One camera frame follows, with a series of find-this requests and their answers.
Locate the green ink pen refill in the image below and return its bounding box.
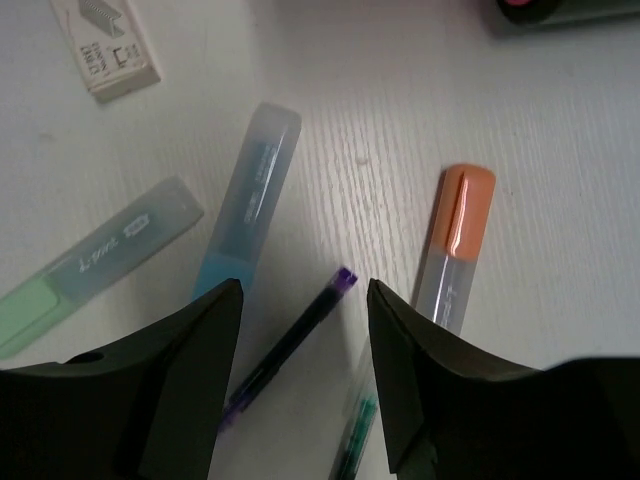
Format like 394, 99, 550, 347
328, 343, 379, 480

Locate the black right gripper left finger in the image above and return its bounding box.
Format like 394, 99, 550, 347
1, 279, 243, 479

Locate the purple ink pen refill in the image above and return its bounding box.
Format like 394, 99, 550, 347
219, 267, 358, 433

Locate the black drawer cabinet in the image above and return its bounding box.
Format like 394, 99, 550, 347
482, 0, 639, 37

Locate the orange highlighter pen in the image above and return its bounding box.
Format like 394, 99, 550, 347
413, 164, 496, 335

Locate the green highlighter pen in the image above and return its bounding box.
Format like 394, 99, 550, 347
1, 176, 203, 359

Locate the blue highlighter pen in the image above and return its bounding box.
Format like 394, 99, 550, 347
192, 103, 301, 299

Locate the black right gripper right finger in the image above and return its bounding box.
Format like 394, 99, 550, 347
367, 280, 639, 479

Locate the white staples box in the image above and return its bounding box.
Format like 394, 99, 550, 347
50, 0, 161, 104

